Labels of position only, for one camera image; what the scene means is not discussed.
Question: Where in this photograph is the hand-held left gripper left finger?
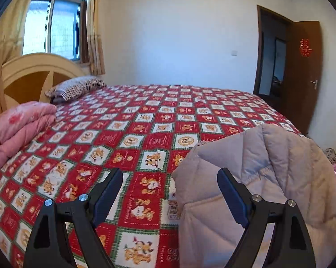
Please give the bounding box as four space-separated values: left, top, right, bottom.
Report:
23 168 124 268

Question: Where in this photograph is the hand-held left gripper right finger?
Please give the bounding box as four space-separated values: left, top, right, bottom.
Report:
217 168 316 268

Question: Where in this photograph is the light grey puffer jacket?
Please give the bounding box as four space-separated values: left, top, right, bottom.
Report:
171 123 336 268

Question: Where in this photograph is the red printed bed cover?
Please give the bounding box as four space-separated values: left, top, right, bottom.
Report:
0 84 336 268

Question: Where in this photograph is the pink folded quilt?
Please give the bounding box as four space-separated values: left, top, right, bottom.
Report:
0 101 57 170

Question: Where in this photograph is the striped pillow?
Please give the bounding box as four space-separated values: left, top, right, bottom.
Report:
45 75 108 103

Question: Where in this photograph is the brown wooden door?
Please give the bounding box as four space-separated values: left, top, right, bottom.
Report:
280 21 324 136

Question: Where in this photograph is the cream wooden headboard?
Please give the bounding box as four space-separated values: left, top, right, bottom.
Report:
0 53 87 111

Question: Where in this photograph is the red door decoration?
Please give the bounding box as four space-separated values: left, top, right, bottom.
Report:
299 38 313 58

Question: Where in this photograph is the beige curtain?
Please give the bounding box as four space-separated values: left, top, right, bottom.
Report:
0 0 40 123
86 0 106 76

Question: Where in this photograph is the window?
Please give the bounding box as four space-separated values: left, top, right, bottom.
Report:
22 0 90 63

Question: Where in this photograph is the dark door frame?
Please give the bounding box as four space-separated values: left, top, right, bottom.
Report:
253 4 295 99

